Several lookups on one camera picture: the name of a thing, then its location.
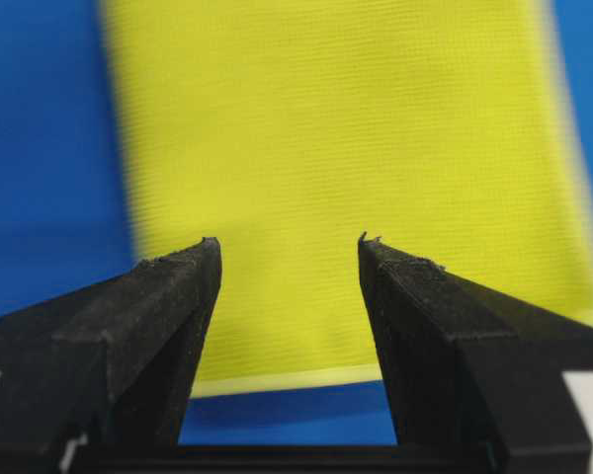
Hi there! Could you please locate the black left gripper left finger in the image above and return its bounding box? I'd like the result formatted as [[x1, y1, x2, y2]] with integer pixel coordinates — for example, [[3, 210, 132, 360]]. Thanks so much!
[[0, 238, 221, 473]]

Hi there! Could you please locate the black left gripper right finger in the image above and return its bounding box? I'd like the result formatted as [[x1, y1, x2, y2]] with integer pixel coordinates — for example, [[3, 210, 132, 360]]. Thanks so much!
[[357, 238, 593, 473]]

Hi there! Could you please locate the yellow-green towel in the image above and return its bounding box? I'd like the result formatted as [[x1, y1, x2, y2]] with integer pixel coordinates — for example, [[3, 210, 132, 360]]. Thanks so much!
[[101, 1, 593, 398]]

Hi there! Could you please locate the blue table cloth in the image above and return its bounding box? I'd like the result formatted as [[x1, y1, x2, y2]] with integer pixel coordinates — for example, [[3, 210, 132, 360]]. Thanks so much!
[[0, 1, 593, 444]]

